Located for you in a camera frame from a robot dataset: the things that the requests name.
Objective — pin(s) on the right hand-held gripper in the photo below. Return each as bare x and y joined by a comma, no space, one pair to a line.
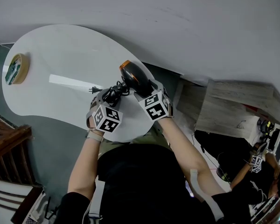
155,105

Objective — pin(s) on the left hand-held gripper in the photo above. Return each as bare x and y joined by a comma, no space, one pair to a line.
108,119

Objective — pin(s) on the black orange hair dryer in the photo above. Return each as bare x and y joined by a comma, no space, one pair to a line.
133,78

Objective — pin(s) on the white kidney-shaped table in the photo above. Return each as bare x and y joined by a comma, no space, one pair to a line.
67,62

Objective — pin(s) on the person's right forearm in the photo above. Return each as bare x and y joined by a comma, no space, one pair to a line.
191,153

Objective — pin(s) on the person's left forearm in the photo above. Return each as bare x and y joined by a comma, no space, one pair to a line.
84,167

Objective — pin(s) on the person's left hand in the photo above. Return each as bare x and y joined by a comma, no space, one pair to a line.
90,122

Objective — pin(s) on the beige wrist band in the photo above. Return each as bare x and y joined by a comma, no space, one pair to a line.
95,136

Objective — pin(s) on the person's olive trousers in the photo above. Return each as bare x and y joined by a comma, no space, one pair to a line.
135,140

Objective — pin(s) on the grey wooden shelf cabinet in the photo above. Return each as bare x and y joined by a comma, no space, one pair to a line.
224,106

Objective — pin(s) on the person's black shirt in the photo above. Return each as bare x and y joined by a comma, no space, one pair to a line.
142,185

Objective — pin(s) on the round wooden box green contents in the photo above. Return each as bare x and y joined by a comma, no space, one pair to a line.
16,69

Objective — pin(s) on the brown wooden furniture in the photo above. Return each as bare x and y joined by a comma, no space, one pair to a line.
7,148

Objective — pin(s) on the white striped furniture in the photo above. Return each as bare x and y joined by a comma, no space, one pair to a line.
11,199

